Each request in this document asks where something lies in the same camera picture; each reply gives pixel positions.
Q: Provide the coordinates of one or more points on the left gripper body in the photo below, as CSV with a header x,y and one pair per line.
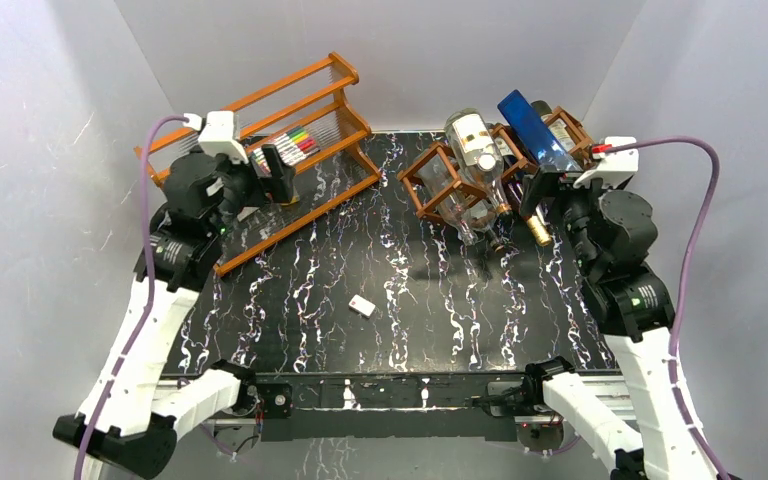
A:
x,y
242,185

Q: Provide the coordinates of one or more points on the blue square bottle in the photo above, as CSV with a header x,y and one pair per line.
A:
x,y
534,134

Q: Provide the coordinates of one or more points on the clear bottle black cap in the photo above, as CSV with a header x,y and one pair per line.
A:
x,y
493,228

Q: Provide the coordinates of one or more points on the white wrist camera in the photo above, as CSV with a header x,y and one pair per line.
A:
x,y
613,169
217,134

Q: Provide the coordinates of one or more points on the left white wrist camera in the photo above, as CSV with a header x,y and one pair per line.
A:
x,y
217,134

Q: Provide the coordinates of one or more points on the dark bottle gold cap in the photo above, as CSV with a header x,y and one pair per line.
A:
x,y
534,221

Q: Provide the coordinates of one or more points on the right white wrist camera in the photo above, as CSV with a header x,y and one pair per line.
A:
x,y
613,169

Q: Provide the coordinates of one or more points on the small white card box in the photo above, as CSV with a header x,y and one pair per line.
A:
x,y
362,306

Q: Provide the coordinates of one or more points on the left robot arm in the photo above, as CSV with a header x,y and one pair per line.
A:
x,y
123,421

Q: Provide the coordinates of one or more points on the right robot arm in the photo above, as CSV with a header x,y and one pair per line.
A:
x,y
637,320

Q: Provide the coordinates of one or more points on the brown wooden wine rack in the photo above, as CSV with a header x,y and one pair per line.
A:
x,y
460,182

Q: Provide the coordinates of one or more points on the clear glass bottle white label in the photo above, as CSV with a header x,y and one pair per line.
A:
x,y
478,156

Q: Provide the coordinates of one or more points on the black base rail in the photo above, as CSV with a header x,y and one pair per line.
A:
x,y
394,405

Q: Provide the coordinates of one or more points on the pack of coloured markers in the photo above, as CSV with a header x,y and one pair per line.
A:
x,y
296,145

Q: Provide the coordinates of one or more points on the orange wooden shelf rack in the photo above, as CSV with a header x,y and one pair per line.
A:
x,y
313,97

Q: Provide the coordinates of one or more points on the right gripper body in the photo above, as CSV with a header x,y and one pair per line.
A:
x,y
575,208

